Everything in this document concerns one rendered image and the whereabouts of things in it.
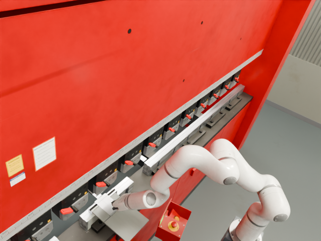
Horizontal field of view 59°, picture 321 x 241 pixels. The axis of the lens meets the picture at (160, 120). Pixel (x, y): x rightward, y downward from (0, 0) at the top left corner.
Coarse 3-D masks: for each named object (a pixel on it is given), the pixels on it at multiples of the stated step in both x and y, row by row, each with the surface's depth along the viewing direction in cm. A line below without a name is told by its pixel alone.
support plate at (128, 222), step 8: (96, 208) 158; (96, 216) 155; (104, 216) 155; (112, 216) 156; (120, 216) 157; (128, 216) 158; (136, 216) 158; (144, 216) 159; (112, 224) 152; (120, 224) 153; (128, 224) 154; (136, 224) 155; (144, 224) 156; (120, 232) 149; (128, 232) 150; (136, 232) 151; (128, 240) 147
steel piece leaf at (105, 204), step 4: (108, 196) 165; (104, 200) 162; (108, 200) 163; (112, 200) 163; (100, 204) 160; (104, 204) 160; (108, 204) 161; (104, 208) 158; (108, 208) 159; (108, 212) 157; (112, 212) 155
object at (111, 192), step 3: (111, 189) 169; (114, 189) 171; (108, 192) 167; (111, 192) 169; (114, 192) 168; (108, 195) 167; (111, 195) 166; (93, 204) 159; (96, 204) 161; (90, 207) 158; (93, 207) 159; (90, 210) 157
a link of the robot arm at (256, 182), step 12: (216, 144) 123; (228, 144) 123; (216, 156) 118; (228, 156) 116; (240, 156) 126; (240, 168) 125; (252, 168) 127; (240, 180) 125; (252, 180) 124; (264, 180) 131; (276, 180) 140
